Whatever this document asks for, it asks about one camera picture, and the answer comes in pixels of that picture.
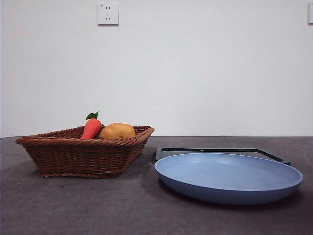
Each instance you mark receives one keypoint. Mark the blue round plate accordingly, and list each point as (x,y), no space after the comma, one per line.
(227,181)

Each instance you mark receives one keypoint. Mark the black rectangular tray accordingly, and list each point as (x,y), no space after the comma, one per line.
(269,155)

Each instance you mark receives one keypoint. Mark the brown wicker basket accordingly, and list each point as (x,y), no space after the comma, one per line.
(78,156)

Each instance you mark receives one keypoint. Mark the white wall socket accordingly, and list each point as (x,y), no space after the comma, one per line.
(108,13)

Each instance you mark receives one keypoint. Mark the yellow-brown potato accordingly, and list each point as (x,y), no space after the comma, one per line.
(117,131)

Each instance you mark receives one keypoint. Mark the orange toy carrot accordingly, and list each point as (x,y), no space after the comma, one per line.
(91,129)

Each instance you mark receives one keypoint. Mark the white wall plate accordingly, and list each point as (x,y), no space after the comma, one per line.
(310,13)

